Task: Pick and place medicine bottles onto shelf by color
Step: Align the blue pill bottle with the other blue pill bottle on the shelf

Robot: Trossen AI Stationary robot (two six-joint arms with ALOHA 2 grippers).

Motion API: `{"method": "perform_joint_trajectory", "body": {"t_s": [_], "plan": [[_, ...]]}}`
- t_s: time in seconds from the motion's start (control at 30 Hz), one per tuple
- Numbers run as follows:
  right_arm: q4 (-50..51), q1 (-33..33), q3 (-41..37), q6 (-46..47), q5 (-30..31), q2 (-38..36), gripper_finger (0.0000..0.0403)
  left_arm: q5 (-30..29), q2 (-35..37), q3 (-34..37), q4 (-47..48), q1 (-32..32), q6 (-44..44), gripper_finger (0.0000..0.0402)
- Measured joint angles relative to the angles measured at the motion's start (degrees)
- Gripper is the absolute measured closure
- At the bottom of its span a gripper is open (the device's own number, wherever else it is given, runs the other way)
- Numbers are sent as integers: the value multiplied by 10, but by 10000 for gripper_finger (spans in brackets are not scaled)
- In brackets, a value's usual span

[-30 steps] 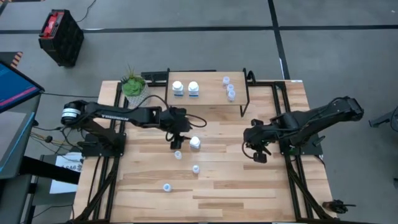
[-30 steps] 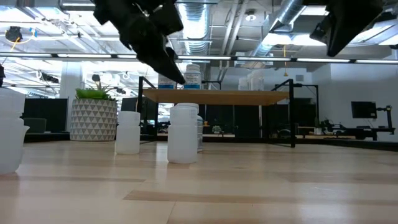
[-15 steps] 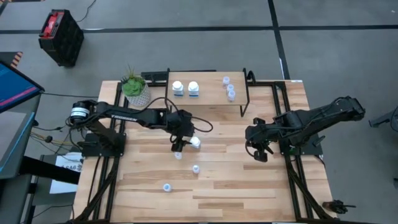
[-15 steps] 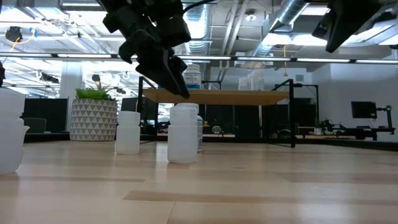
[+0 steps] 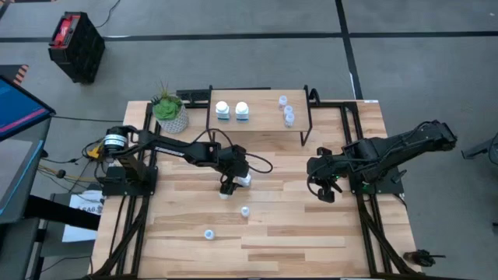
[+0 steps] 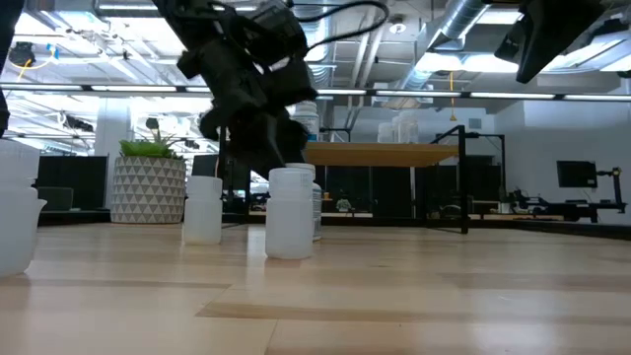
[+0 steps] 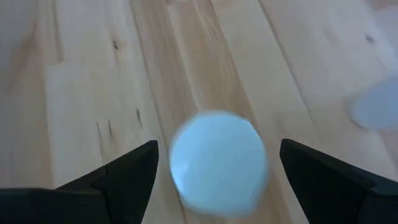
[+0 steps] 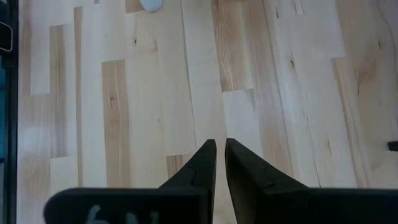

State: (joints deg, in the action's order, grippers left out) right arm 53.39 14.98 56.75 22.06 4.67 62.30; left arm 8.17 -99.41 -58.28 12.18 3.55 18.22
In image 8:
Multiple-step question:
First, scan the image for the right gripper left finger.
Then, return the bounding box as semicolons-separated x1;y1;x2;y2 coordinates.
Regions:
42;139;218;224

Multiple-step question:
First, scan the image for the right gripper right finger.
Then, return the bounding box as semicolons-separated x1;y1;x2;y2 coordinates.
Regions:
224;138;398;224

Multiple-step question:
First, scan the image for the black aluminium table frame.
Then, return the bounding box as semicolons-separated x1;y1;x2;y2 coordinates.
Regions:
0;0;19;224

